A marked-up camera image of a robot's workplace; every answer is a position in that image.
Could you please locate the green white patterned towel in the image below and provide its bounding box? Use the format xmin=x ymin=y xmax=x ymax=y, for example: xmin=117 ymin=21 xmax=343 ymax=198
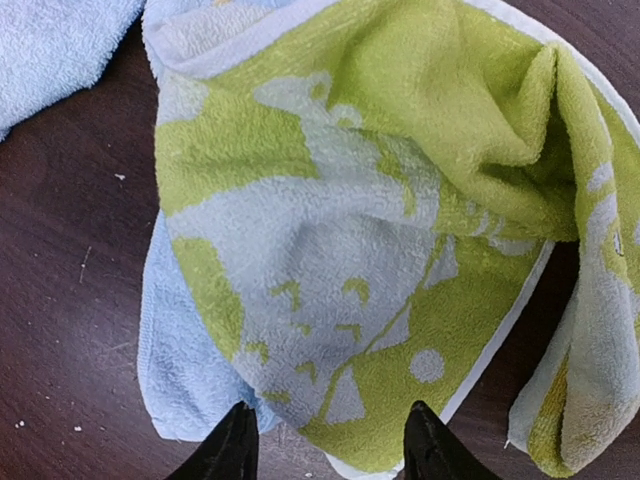
xmin=138 ymin=1 xmax=639 ymax=479

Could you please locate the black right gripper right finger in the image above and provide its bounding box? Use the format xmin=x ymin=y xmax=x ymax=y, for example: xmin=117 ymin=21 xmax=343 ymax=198
xmin=403 ymin=400 xmax=500 ymax=480

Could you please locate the light blue towel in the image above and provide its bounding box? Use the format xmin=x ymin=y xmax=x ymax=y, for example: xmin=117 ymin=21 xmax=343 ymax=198
xmin=1 ymin=1 xmax=144 ymax=138

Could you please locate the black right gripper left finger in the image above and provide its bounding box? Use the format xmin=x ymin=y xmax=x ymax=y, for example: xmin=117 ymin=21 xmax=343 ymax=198
xmin=166 ymin=402 xmax=258 ymax=480

